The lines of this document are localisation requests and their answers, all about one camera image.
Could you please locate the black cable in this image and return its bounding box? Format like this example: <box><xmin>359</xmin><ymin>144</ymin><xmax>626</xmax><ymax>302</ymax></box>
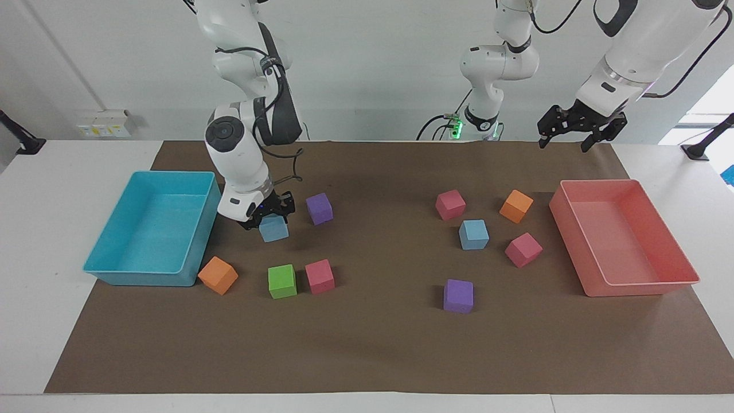
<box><xmin>529</xmin><ymin>0</ymin><xmax>584</xmax><ymax>35</ymax></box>
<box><xmin>641</xmin><ymin>5</ymin><xmax>734</xmax><ymax>99</ymax></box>
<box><xmin>416</xmin><ymin>89</ymin><xmax>474</xmax><ymax>142</ymax></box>
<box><xmin>255</xmin><ymin>129</ymin><xmax>304</xmax><ymax>199</ymax></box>

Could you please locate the green foam block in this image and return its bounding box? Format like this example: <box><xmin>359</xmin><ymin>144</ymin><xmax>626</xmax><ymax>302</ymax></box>
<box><xmin>267</xmin><ymin>264</ymin><xmax>298</xmax><ymax>300</ymax></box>

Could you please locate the blue foam block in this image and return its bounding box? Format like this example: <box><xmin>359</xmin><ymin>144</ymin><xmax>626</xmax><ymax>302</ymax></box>
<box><xmin>259</xmin><ymin>215</ymin><xmax>290</xmax><ymax>243</ymax></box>
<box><xmin>458</xmin><ymin>219</ymin><xmax>490</xmax><ymax>251</ymax></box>

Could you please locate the pink plastic bin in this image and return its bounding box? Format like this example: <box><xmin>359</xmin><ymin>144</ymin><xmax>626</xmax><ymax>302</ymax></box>
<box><xmin>549</xmin><ymin>178</ymin><xmax>701</xmax><ymax>298</ymax></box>

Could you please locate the blue plastic bin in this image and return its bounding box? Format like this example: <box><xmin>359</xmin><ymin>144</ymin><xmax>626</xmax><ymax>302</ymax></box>
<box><xmin>83</xmin><ymin>170</ymin><xmax>222</xmax><ymax>287</ymax></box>

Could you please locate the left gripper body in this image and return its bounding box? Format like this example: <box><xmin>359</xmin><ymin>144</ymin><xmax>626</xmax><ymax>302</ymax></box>
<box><xmin>568</xmin><ymin>99</ymin><xmax>611</xmax><ymax>129</ymax></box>

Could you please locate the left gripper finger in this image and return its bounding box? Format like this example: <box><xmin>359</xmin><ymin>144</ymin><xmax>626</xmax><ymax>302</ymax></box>
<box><xmin>580</xmin><ymin>112</ymin><xmax>628</xmax><ymax>153</ymax></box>
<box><xmin>537</xmin><ymin>104</ymin><xmax>576</xmax><ymax>150</ymax></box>

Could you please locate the pink foam block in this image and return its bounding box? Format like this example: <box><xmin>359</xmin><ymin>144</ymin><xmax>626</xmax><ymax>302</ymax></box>
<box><xmin>505</xmin><ymin>232</ymin><xmax>544</xmax><ymax>269</ymax></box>
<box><xmin>304</xmin><ymin>259</ymin><xmax>335</xmax><ymax>295</ymax></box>
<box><xmin>435</xmin><ymin>189</ymin><xmax>467</xmax><ymax>221</ymax></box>

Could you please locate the purple foam block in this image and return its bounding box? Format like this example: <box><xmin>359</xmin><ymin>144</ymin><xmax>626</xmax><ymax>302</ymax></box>
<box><xmin>443</xmin><ymin>279</ymin><xmax>475</xmax><ymax>314</ymax></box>
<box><xmin>305</xmin><ymin>192</ymin><xmax>334</xmax><ymax>226</ymax></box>

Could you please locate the black stand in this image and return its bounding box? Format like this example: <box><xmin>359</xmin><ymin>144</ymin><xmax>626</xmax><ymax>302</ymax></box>
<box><xmin>680</xmin><ymin>112</ymin><xmax>734</xmax><ymax>162</ymax></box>
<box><xmin>0</xmin><ymin>109</ymin><xmax>47</xmax><ymax>156</ymax></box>

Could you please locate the orange foam block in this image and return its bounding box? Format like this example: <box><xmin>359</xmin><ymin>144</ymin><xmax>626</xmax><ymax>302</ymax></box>
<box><xmin>197</xmin><ymin>256</ymin><xmax>239</xmax><ymax>296</ymax></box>
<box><xmin>499</xmin><ymin>189</ymin><xmax>534</xmax><ymax>224</ymax></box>

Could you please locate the white wall socket box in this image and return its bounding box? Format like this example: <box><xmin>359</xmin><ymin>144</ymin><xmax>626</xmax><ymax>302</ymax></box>
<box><xmin>76</xmin><ymin>108</ymin><xmax>136</xmax><ymax>139</ymax></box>

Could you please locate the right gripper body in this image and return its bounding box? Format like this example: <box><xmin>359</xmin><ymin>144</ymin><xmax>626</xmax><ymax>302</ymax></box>
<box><xmin>248</xmin><ymin>195</ymin><xmax>283</xmax><ymax>223</ymax></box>

